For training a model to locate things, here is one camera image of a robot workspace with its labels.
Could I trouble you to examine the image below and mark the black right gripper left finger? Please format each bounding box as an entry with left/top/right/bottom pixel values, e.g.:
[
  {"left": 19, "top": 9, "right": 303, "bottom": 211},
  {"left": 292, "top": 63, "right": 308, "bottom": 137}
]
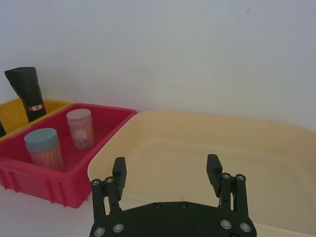
[{"left": 90, "top": 157, "right": 127, "bottom": 237}]

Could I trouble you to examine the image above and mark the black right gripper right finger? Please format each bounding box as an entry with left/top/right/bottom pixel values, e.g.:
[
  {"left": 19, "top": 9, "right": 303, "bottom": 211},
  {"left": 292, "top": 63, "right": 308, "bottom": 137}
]
[{"left": 206, "top": 154, "right": 257, "bottom": 236}]

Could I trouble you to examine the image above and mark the cream plastic tub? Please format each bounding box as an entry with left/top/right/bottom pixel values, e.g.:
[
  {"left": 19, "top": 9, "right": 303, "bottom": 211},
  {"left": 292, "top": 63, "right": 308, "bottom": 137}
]
[{"left": 87, "top": 110, "right": 316, "bottom": 237}]

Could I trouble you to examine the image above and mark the red plastic bin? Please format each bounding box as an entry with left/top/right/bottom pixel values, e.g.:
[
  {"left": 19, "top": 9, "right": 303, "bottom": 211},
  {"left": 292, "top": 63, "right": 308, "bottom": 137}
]
[{"left": 0, "top": 103, "right": 138, "bottom": 209}]

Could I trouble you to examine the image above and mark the jar with pink lid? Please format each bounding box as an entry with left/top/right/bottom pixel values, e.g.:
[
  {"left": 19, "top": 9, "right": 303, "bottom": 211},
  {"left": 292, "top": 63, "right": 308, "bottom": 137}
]
[{"left": 66, "top": 109, "right": 96, "bottom": 151}]

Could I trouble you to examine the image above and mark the jar with grey-blue lid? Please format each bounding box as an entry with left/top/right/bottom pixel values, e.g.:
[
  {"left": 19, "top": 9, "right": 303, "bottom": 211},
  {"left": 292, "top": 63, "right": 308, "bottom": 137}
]
[{"left": 24, "top": 127, "right": 65, "bottom": 172}]

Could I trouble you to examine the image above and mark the black cylinder with red label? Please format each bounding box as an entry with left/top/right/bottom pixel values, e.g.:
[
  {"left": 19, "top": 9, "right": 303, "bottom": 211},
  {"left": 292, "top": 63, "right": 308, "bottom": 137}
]
[{"left": 4, "top": 66, "right": 47, "bottom": 123}]

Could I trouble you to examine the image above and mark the yellow plastic bin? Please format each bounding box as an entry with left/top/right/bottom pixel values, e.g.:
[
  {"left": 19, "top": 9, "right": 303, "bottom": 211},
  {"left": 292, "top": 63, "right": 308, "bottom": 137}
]
[{"left": 0, "top": 98, "right": 73, "bottom": 143}]

